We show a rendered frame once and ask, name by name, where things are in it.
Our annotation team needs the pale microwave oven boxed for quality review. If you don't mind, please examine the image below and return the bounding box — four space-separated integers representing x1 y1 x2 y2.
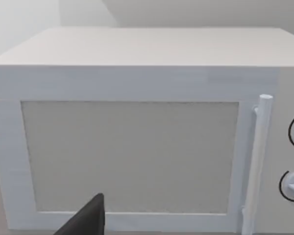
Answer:
0 27 294 235

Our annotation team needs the pale microwave door handle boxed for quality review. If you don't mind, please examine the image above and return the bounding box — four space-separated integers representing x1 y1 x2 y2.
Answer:
241 94 273 235

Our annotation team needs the pale microwave door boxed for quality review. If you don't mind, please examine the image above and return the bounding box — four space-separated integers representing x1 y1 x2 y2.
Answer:
0 65 278 232

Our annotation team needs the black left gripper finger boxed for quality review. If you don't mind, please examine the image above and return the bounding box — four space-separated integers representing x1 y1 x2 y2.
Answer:
53 192 105 235

